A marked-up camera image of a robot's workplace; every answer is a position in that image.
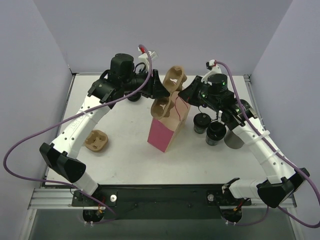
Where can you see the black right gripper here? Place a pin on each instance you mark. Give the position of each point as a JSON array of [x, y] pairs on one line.
[[194, 88]]

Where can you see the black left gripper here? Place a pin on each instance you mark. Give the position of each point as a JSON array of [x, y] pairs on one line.
[[154, 84]]

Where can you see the black plastic cup lid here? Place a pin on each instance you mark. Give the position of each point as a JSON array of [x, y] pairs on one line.
[[202, 120]]

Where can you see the black paper coffee cup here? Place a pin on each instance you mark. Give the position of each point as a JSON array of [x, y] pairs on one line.
[[199, 130]]

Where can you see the pink cream paper bag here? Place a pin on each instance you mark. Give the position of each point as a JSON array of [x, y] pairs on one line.
[[163, 132]]

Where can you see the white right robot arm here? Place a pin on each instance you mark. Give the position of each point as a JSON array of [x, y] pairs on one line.
[[281, 179]]

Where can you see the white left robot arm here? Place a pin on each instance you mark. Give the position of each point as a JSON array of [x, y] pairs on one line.
[[61, 154]]

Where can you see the stack of black cup lids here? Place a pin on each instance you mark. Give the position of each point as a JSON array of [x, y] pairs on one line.
[[134, 98]]

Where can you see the grey cylindrical utensil holder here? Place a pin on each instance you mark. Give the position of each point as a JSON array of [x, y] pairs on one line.
[[232, 140]]

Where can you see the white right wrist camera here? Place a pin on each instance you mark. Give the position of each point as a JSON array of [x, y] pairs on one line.
[[212, 69]]

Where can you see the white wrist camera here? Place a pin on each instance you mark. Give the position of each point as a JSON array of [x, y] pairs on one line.
[[145, 57], [212, 69]]

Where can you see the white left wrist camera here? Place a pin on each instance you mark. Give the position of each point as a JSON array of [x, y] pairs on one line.
[[145, 57]]

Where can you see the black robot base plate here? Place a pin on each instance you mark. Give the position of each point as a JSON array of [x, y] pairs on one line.
[[159, 202]]

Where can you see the aluminium frame rail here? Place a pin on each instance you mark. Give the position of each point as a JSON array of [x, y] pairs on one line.
[[62, 198]]

